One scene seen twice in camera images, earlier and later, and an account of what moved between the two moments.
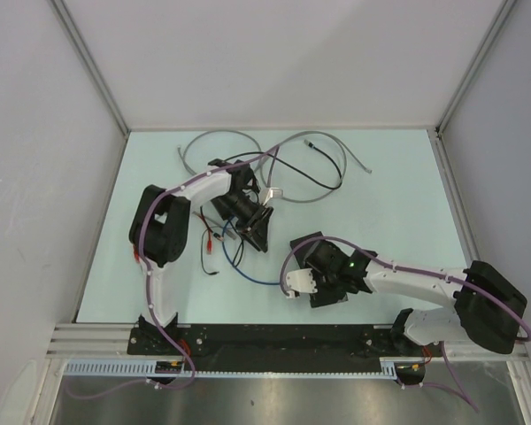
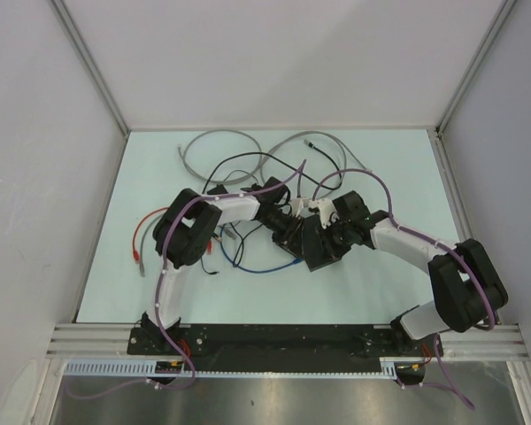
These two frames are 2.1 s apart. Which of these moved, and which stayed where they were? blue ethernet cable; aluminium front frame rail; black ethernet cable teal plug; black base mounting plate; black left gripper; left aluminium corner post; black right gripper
Moved: black right gripper; black left gripper; blue ethernet cable
Stayed: black ethernet cable teal plug; aluminium front frame rail; left aluminium corner post; black base mounting plate
